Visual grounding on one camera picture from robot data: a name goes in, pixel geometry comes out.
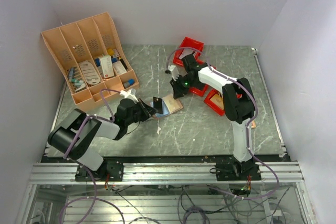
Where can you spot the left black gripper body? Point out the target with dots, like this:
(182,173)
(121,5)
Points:
(138,113)

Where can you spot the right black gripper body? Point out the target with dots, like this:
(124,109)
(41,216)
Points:
(186,81)

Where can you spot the red bin with black cards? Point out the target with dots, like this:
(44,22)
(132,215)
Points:
(199,88)

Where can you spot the red bin with white cards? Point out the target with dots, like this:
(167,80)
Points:
(188,46)

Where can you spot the red bin with gold cards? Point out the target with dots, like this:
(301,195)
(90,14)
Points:
(209,103)

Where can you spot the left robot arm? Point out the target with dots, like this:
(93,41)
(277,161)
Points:
(74,135)

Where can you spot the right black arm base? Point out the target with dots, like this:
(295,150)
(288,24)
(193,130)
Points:
(235,170)

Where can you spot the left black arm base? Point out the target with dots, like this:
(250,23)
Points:
(111,171)

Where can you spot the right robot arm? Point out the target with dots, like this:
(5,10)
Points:
(238,101)

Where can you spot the blue capped bottle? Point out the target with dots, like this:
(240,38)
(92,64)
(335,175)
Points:
(129,83)

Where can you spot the white small box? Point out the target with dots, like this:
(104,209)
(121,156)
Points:
(119,67)

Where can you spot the white oval remote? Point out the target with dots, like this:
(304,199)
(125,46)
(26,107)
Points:
(90,75)

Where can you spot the white red box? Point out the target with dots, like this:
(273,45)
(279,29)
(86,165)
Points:
(106,66)

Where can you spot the pens bundle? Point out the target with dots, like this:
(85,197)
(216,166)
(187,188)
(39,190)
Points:
(76,80)

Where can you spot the yellow small item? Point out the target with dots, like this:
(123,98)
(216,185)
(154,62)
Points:
(111,52)

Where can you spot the orange desk organizer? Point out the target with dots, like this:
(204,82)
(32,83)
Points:
(89,54)

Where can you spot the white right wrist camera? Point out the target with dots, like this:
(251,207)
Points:
(173,70)

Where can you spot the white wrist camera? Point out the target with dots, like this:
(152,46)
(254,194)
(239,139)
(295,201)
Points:
(130,94)
(173,70)

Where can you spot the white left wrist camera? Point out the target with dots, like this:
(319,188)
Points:
(130,94)

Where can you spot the aluminium rail frame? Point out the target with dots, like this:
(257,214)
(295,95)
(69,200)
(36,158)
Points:
(164,174)

